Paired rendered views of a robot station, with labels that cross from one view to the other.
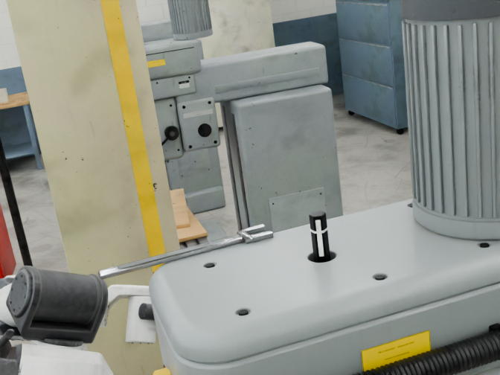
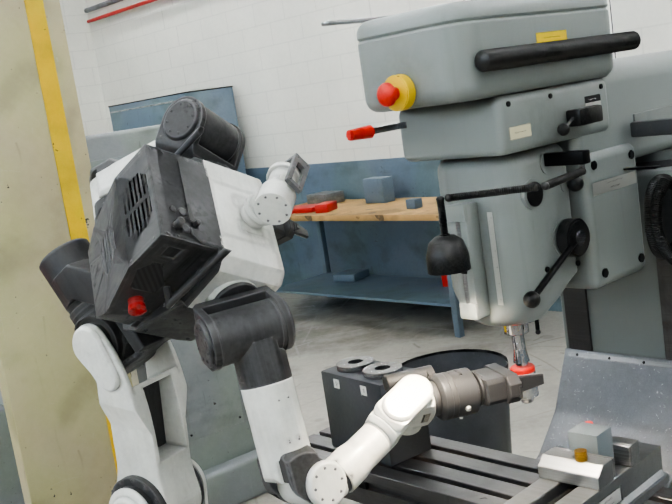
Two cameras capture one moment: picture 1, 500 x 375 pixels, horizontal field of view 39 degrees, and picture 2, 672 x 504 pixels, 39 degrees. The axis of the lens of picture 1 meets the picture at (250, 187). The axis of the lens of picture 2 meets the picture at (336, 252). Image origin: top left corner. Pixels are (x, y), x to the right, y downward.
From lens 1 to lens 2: 1.25 m
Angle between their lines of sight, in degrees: 26
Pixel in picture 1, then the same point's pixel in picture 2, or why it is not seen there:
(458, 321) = (578, 28)
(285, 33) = not seen: hidden behind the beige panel
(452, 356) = (585, 40)
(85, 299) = (231, 131)
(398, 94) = not seen: hidden behind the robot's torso
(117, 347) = (50, 425)
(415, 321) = (558, 21)
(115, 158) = (44, 187)
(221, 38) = not seen: outside the picture
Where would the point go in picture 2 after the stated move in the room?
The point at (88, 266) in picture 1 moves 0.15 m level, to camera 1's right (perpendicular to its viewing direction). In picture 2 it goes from (16, 320) to (65, 309)
